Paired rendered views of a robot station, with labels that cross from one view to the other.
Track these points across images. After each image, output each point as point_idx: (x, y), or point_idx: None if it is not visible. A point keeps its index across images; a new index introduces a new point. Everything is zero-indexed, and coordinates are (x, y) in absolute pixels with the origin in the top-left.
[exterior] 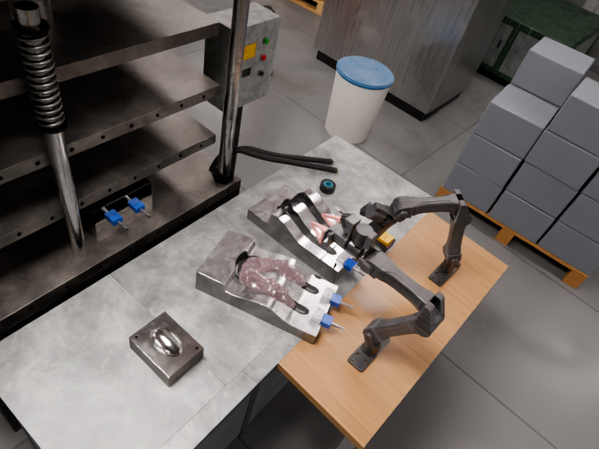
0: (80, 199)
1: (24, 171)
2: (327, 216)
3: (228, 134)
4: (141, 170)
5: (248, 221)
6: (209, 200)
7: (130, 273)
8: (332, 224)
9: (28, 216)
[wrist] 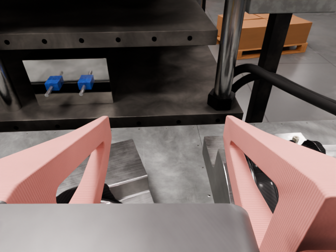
0: (3, 34)
1: None
2: (238, 134)
3: (228, 25)
4: (89, 33)
5: (200, 158)
6: (184, 119)
7: (8, 141)
8: (262, 230)
9: None
